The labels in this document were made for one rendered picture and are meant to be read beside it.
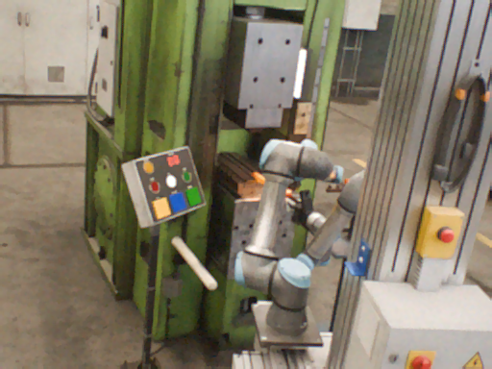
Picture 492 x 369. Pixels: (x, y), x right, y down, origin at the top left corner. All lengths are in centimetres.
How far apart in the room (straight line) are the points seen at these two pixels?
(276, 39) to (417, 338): 162
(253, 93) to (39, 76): 546
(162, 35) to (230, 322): 156
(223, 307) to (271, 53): 134
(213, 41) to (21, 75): 539
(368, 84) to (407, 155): 897
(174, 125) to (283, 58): 61
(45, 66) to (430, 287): 675
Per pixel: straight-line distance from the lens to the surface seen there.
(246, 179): 286
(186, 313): 326
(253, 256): 200
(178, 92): 268
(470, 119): 155
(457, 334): 155
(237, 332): 323
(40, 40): 781
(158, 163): 244
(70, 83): 796
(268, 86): 273
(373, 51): 1036
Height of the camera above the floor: 201
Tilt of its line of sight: 19 degrees down
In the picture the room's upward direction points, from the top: 6 degrees clockwise
